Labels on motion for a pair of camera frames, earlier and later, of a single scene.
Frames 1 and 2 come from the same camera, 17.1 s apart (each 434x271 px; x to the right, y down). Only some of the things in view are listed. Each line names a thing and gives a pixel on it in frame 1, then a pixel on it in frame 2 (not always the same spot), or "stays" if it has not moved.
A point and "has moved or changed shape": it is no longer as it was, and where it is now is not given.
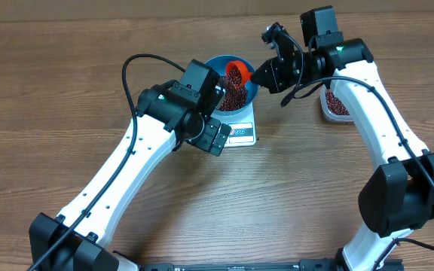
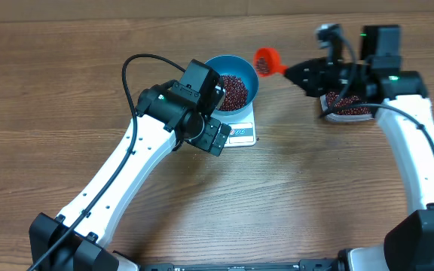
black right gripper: [278, 72] to [319, 73]
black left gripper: [207, 141] stays
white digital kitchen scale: [242, 125] stays
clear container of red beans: [333, 108] stays
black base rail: [304, 265] stays
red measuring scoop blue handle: [246, 74] has moved or changed shape
